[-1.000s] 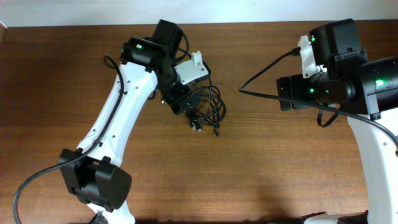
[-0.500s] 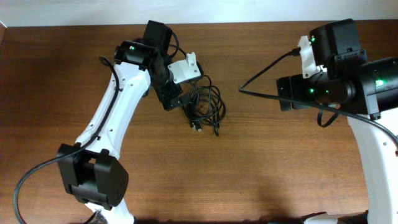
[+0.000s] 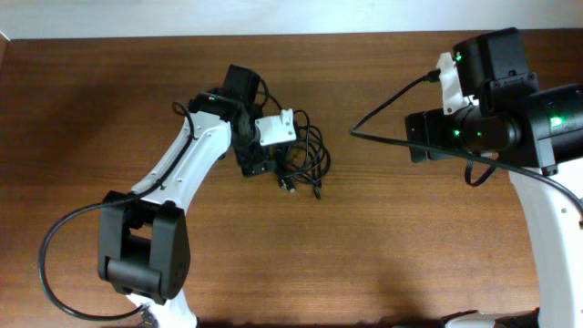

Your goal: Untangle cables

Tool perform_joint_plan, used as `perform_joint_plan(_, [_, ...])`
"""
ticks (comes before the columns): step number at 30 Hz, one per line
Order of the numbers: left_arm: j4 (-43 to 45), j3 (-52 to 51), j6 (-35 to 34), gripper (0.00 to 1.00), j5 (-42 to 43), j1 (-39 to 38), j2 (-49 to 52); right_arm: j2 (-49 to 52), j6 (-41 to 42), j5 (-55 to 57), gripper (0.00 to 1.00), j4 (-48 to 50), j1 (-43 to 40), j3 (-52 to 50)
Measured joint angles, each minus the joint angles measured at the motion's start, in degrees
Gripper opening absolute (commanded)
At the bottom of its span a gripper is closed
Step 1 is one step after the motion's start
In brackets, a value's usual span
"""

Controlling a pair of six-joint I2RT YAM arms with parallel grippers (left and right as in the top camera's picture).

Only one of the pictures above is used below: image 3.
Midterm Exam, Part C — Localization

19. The black USB cable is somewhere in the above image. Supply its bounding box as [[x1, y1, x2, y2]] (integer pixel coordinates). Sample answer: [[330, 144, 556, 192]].
[[275, 149, 320, 195], [272, 108, 332, 200]]

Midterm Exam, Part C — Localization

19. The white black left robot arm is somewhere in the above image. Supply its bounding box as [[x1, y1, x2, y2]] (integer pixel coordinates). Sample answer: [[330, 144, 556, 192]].
[[97, 65, 296, 327]]

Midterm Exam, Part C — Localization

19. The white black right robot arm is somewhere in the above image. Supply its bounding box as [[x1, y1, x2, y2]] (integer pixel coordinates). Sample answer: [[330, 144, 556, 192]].
[[405, 27, 582, 327]]

